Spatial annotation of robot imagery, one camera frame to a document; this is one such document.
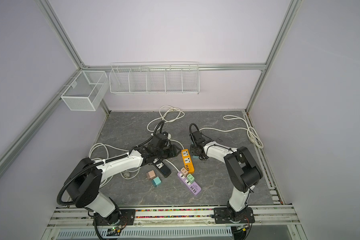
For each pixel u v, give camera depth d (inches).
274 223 28.7
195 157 35.8
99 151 38.9
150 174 33.9
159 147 27.2
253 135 41.6
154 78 39.5
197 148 27.9
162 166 35.0
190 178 31.2
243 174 18.7
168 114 47.1
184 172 32.0
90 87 40.5
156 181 32.7
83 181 17.3
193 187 31.8
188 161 35.9
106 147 39.0
